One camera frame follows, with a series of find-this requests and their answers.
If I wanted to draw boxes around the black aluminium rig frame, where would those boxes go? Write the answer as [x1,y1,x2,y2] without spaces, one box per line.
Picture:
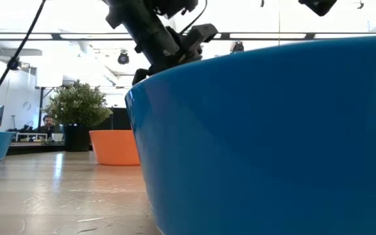
[7,142,93,155]

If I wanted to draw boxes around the black ceiling beam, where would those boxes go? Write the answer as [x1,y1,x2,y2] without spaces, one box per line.
[0,31,376,41]

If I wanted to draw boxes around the white low table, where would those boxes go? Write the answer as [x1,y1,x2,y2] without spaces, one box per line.
[13,131,49,143]

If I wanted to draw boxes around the black panel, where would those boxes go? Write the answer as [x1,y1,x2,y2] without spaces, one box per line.
[101,107,133,131]

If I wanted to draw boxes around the person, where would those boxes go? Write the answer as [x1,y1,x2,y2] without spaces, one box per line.
[39,114,60,134]

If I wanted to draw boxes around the small green potted plant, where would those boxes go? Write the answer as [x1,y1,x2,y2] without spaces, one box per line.
[43,80,114,153]

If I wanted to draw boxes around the black vertical post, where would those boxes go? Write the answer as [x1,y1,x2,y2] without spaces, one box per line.
[37,86,45,132]

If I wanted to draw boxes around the orange plastic bowl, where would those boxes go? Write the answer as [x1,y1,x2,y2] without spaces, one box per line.
[89,129,142,166]

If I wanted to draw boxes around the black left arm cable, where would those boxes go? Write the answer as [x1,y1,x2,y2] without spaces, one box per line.
[0,0,48,121]

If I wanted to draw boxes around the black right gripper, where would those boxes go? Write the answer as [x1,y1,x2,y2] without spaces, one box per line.
[298,0,338,17]

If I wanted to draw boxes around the black ceiling spotlight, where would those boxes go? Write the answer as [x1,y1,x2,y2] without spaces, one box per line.
[6,55,22,72]
[117,51,131,65]
[230,41,246,55]

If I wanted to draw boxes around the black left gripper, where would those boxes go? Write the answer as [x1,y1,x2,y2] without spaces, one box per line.
[131,23,219,86]

